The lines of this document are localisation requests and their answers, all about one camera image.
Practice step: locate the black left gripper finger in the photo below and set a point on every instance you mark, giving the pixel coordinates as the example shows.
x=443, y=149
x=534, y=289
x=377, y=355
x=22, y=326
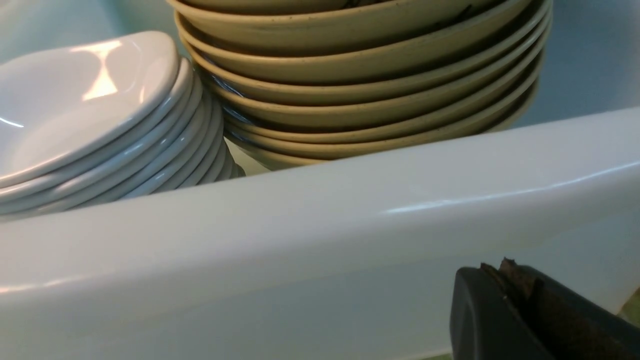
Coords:
x=516, y=312

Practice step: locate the large white plastic tub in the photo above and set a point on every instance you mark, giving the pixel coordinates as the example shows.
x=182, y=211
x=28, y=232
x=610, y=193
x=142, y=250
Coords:
x=355, y=259

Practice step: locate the stack of tan bowls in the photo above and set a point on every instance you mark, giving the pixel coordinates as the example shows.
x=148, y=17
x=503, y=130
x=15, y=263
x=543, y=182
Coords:
x=311, y=81

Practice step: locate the stack of white dishes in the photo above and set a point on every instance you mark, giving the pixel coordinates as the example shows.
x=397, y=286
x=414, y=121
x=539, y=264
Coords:
x=105, y=121

